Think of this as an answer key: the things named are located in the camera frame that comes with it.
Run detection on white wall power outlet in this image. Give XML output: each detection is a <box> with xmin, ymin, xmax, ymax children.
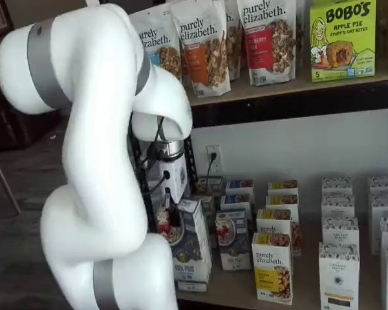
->
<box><xmin>206</xmin><ymin>145</ymin><xmax>222</xmax><ymax>172</ymax></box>

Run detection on yellow purely elizabeth box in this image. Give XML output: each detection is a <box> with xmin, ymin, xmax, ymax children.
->
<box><xmin>251</xmin><ymin>232</ymin><xmax>294</xmax><ymax>305</ymax></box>
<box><xmin>255</xmin><ymin>208</ymin><xmax>302</xmax><ymax>258</ymax></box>
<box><xmin>265</xmin><ymin>194</ymin><xmax>300</xmax><ymax>211</ymax></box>
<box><xmin>266</xmin><ymin>180</ymin><xmax>299</xmax><ymax>196</ymax></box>

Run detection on black metal shelf rack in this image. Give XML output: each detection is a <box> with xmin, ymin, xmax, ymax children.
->
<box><xmin>128</xmin><ymin>79</ymin><xmax>388</xmax><ymax>310</ymax></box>

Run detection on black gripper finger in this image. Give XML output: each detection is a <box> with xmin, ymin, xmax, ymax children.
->
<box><xmin>163</xmin><ymin>186</ymin><xmax>182</xmax><ymax>227</ymax></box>

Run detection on red purely elizabeth granola bag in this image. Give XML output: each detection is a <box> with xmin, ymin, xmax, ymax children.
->
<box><xmin>235</xmin><ymin>0</ymin><xmax>297</xmax><ymax>87</ymax></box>

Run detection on black plugged power cord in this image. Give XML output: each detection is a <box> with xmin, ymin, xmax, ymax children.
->
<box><xmin>205</xmin><ymin>150</ymin><xmax>218</xmax><ymax>194</ymax></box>

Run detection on grey stool metal legs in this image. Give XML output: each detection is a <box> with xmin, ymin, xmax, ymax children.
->
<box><xmin>0</xmin><ymin>143</ymin><xmax>21</xmax><ymax>216</ymax></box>

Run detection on dark wooden picture frame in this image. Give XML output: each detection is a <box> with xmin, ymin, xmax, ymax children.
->
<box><xmin>0</xmin><ymin>0</ymin><xmax>14</xmax><ymax>40</ymax></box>

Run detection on wooden shelf board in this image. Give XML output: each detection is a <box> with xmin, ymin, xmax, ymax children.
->
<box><xmin>187</xmin><ymin>69</ymin><xmax>388</xmax><ymax>107</ymax></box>
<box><xmin>176</xmin><ymin>180</ymin><xmax>388</xmax><ymax>310</ymax></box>

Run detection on blue purely elizabeth granola bag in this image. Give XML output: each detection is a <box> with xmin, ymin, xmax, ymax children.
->
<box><xmin>128</xmin><ymin>6</ymin><xmax>184</xmax><ymax>85</ymax></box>

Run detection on dark brown leather sofa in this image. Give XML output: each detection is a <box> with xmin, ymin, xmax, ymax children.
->
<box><xmin>0</xmin><ymin>83</ymin><xmax>70</xmax><ymax>150</ymax></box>

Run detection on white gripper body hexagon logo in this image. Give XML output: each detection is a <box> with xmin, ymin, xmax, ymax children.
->
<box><xmin>156</xmin><ymin>154</ymin><xmax>189</xmax><ymax>199</ymax></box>

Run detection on green Bobo's apple pie box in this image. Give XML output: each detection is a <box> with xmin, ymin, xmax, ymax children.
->
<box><xmin>308</xmin><ymin>0</ymin><xmax>378</xmax><ymax>83</ymax></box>

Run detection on blue and white oatmeal box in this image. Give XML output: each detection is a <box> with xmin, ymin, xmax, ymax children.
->
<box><xmin>224</xmin><ymin>179</ymin><xmax>255</xmax><ymax>198</ymax></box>
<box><xmin>214</xmin><ymin>211</ymin><xmax>252</xmax><ymax>272</ymax></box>
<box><xmin>155</xmin><ymin>196</ymin><xmax>213</xmax><ymax>282</ymax></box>
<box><xmin>219</xmin><ymin>194</ymin><xmax>253</xmax><ymax>214</ymax></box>

